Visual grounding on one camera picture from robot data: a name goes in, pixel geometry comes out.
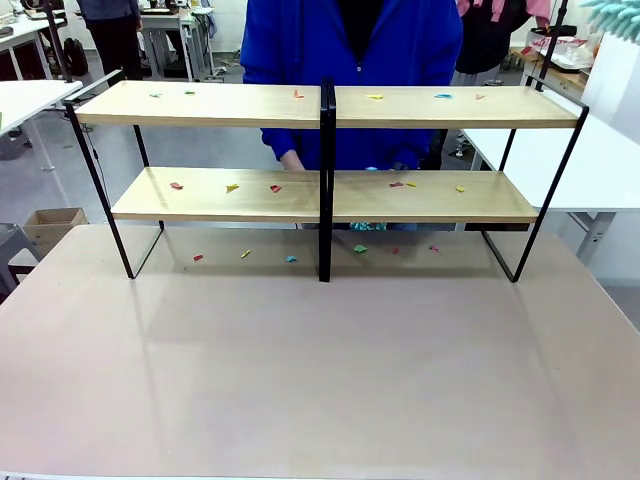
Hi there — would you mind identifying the grey metal stool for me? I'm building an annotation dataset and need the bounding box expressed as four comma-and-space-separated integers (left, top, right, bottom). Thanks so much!
0, 222, 44, 304

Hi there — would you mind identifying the white side table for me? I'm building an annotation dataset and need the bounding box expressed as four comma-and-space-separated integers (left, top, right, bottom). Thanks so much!
462, 112, 640, 269
0, 78, 84, 174

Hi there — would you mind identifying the white lab desk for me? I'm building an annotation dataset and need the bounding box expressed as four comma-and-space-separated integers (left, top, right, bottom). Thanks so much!
0, 9, 66, 81

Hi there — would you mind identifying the black backpack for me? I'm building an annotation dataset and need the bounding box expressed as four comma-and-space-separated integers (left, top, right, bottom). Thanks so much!
62, 37, 90, 77

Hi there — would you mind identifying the grey metal desk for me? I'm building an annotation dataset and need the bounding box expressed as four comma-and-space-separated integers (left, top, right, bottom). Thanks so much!
139, 4, 217, 82

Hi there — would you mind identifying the wooden workbench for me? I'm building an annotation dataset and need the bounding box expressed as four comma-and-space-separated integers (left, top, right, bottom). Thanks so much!
509, 44, 594, 106

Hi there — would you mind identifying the black frame wooden shelf unit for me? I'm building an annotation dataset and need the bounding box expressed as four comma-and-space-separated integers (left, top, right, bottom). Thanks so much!
324, 74, 590, 285
63, 69, 332, 283

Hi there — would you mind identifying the black hanging garment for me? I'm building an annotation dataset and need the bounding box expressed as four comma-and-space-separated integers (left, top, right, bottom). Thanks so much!
455, 0, 532, 75

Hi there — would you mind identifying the person in blue jacket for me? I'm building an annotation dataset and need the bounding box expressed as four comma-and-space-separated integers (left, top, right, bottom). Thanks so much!
239, 0, 464, 234

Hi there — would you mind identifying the brown cardboard box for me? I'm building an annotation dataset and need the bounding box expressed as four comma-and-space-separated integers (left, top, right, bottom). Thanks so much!
22, 207, 90, 259

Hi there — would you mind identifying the pink hanging garment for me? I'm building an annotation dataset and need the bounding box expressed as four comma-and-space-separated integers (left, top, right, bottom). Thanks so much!
522, 0, 552, 29

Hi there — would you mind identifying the black stand pole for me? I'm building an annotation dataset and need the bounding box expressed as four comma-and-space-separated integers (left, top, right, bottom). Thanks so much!
534, 0, 571, 92
45, 0, 76, 84

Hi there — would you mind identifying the bystander in dark clothes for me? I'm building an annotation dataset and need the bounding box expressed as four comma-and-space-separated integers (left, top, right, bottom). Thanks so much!
77, 0, 145, 81

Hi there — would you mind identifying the red white packet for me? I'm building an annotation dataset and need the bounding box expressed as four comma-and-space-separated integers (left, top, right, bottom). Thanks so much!
529, 34, 591, 51

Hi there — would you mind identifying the white board panel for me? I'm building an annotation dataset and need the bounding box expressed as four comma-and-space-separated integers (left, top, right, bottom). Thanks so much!
581, 30, 640, 131

